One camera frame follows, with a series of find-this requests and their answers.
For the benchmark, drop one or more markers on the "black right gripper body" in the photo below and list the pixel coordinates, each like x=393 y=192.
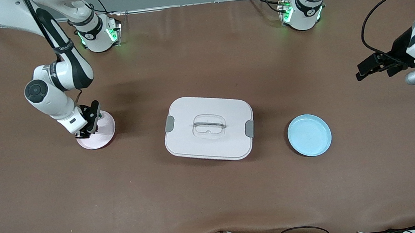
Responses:
x=89 y=114

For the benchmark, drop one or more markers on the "brown table mat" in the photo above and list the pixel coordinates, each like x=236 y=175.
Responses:
x=215 y=199

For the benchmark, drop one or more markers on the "blue round plate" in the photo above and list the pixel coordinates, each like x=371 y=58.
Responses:
x=308 y=135

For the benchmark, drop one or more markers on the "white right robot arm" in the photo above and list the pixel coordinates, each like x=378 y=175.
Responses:
x=50 y=101

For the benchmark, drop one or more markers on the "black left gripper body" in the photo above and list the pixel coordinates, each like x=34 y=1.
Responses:
x=400 y=49

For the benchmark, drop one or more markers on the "metal table edge strip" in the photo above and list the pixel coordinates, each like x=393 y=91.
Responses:
x=181 y=6

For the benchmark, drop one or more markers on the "pink round plate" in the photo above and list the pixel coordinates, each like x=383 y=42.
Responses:
x=102 y=136

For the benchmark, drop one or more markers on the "white lidded box, grey latches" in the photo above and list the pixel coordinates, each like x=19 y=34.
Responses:
x=210 y=146

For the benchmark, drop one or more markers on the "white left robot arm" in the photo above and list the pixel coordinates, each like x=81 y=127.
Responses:
x=310 y=19

